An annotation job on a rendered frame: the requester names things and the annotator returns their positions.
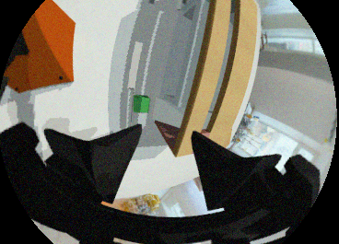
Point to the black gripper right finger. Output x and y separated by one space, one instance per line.
223 172

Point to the small green block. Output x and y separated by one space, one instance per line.
141 104

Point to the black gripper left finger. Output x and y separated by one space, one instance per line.
104 160

